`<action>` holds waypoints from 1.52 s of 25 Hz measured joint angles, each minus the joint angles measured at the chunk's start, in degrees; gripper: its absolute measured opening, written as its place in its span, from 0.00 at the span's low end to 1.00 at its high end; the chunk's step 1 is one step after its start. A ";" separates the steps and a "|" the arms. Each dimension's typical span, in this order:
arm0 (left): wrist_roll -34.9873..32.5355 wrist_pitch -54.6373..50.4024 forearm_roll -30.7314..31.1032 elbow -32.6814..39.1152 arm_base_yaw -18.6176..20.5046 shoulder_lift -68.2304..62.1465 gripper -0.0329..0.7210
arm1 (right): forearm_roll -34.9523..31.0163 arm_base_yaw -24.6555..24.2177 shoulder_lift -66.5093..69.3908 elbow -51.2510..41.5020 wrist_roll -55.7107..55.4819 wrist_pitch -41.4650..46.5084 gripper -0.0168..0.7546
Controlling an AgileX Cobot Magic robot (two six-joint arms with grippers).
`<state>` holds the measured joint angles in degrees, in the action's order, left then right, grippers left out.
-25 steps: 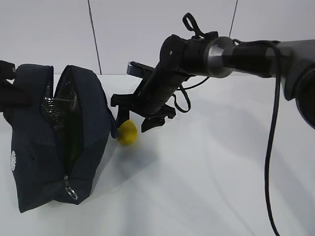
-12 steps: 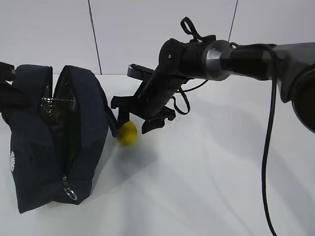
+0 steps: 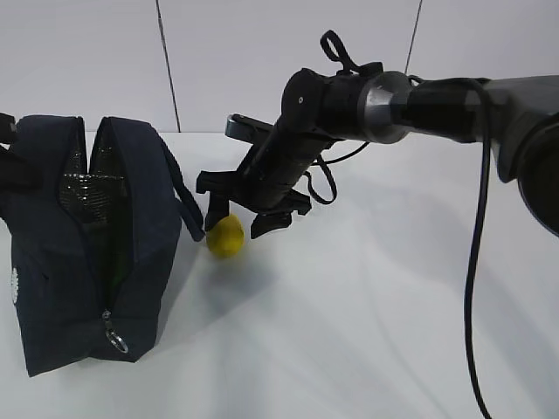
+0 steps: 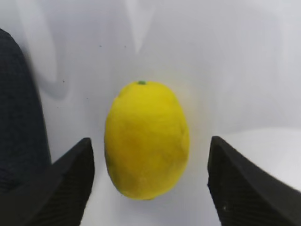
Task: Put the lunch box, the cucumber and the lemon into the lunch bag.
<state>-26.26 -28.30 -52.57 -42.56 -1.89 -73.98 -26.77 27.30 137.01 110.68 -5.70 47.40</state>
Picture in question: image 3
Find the yellow lemon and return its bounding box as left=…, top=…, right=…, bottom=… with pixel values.
left=206, top=214, right=245, bottom=258

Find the dark navy insulated lunch bag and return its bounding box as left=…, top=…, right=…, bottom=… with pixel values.
left=1, top=115, right=204, bottom=376

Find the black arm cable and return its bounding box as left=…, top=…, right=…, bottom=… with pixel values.
left=464, top=86, right=493, bottom=419

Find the green cucumber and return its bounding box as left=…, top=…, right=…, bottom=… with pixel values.
left=109, top=245, right=130, bottom=292

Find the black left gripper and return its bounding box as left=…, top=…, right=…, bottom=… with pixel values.
left=1, top=113, right=39, bottom=188

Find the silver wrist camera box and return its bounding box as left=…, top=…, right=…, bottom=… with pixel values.
left=224, top=113, right=273, bottom=145

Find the metal zipper pull ring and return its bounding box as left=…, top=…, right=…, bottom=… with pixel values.
left=101, top=308, right=130, bottom=354

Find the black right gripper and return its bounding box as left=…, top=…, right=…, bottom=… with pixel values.
left=196, top=127, right=336, bottom=239

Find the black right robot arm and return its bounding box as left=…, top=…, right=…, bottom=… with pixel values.
left=197, top=69, right=558, bottom=237

